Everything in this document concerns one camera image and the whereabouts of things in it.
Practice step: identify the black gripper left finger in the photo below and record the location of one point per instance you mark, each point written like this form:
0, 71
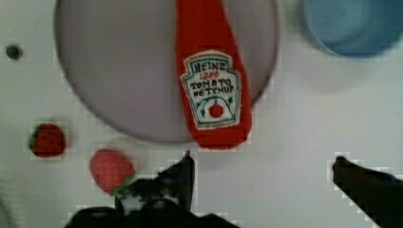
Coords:
175, 183

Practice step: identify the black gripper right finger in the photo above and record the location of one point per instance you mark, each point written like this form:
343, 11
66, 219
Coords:
379, 195

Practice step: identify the red plush ketchup bottle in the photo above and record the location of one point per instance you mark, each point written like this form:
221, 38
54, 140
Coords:
214, 90

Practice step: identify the grey round plate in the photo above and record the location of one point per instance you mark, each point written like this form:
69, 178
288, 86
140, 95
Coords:
119, 59

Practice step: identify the light red plush strawberry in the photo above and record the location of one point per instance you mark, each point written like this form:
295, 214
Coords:
111, 170

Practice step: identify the dark red plush strawberry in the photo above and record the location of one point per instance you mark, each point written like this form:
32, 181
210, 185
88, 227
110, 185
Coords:
48, 140

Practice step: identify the blue bowl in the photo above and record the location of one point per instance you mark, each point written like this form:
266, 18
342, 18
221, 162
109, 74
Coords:
354, 29

